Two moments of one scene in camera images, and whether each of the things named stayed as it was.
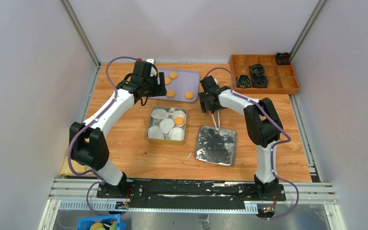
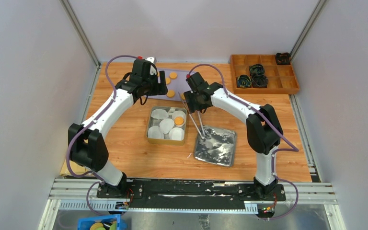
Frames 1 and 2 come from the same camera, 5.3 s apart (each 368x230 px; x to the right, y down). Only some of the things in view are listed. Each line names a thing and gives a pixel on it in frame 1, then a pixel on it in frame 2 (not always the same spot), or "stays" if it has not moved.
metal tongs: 217,128 → 203,136
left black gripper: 159,89 stays
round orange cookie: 173,75 stays
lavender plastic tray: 186,81 stays
